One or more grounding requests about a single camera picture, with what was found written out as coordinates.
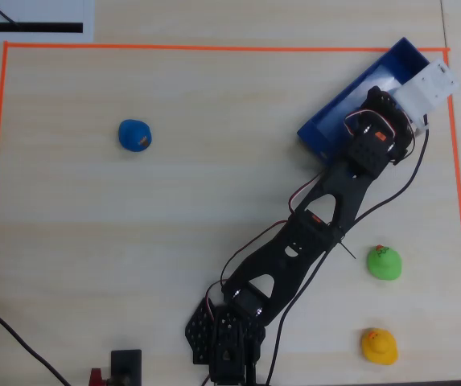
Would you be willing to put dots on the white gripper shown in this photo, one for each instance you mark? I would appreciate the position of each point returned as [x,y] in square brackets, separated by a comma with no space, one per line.
[382,99]

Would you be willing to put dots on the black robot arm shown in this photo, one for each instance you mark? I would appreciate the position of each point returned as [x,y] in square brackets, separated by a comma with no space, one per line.
[294,249]

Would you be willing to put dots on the blue plastic box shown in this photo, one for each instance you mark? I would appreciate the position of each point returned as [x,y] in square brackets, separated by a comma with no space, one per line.
[330,124]

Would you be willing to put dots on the green rubber duck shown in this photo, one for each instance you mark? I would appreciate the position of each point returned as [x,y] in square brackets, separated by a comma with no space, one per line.
[384,263]

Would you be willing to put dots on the yellow rubber duck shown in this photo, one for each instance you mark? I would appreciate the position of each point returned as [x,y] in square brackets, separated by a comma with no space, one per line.
[379,346]

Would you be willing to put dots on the blue rubber duck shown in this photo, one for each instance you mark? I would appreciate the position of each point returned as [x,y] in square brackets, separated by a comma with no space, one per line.
[134,135]

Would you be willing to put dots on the orange tape outline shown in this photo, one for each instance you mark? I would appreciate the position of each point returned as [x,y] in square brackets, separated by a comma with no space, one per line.
[214,47]

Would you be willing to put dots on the white paper with black bar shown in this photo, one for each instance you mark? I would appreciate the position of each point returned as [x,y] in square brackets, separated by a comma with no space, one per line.
[33,16]

